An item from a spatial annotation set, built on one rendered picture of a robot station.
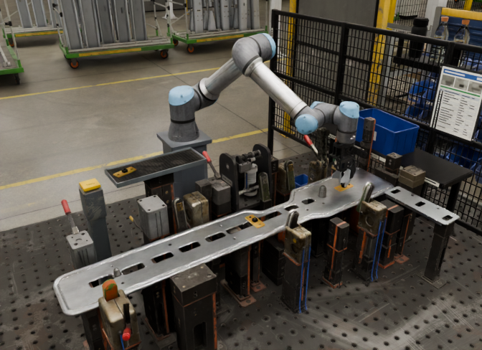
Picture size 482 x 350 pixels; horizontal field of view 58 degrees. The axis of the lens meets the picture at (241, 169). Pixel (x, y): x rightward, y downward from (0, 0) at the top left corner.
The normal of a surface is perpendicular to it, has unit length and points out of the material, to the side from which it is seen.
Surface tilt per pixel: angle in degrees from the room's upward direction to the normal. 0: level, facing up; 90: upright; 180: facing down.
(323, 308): 0
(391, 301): 0
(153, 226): 90
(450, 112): 90
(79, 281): 0
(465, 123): 90
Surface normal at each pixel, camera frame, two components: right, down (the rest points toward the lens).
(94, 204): 0.55, 0.38
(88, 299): 0.00, -0.89
